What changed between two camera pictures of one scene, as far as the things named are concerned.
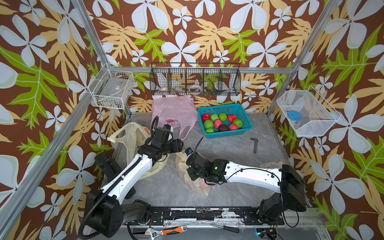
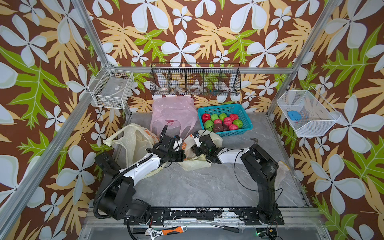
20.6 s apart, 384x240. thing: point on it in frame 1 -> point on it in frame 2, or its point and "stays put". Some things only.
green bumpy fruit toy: (214, 117) stays put
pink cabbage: (233, 127) stays put
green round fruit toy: (238, 122) stays put
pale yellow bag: (198, 185) -> (192, 162)
